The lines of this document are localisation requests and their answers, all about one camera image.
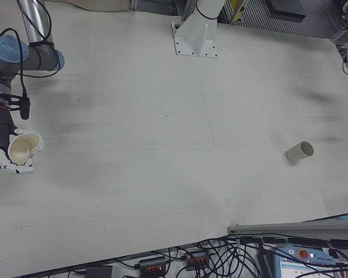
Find flat black box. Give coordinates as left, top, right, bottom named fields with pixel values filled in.
left=85, top=265, right=114, bottom=278

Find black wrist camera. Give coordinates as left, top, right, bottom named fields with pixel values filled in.
left=10, top=97, right=31, bottom=120

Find black box with orange buttons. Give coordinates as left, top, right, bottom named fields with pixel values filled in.
left=184, top=251, right=209, bottom=269
left=139, top=256, right=168, bottom=275

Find aluminium profile post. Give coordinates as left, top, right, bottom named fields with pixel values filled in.
left=227, top=213, right=348, bottom=236

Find long black bar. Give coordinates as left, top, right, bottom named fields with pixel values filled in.
left=260, top=236, right=339, bottom=248

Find black square panel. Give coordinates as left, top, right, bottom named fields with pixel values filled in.
left=266, top=0, right=307, bottom=20

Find white cups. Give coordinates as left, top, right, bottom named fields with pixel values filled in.
left=8, top=131, right=44, bottom=166

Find white pedestal base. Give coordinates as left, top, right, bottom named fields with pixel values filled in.
left=170, top=0, right=220, bottom=60

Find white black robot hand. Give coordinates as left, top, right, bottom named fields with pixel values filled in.
left=0, top=105, right=44, bottom=175

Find beige paper cup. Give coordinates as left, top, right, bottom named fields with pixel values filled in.
left=285, top=140, right=315, bottom=162

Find beige cloth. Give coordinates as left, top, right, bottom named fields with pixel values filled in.
left=68, top=0, right=132, bottom=13

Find teach pendant with red button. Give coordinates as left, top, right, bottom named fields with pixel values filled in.
left=274, top=244, right=348, bottom=278

